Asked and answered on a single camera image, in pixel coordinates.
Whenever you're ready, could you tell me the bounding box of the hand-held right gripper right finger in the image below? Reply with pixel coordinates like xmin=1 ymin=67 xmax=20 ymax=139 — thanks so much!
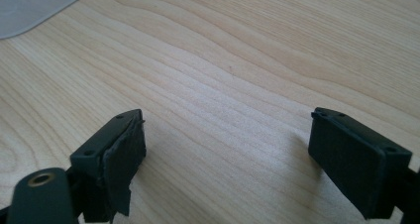
xmin=307 ymin=106 xmax=413 ymax=220

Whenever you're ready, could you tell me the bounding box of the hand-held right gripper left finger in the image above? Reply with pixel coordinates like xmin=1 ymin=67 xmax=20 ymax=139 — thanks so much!
xmin=69 ymin=108 xmax=148 ymax=224

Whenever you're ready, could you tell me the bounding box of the clear plastic storage box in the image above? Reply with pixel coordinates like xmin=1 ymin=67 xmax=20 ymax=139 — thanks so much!
xmin=0 ymin=0 xmax=100 ymax=41

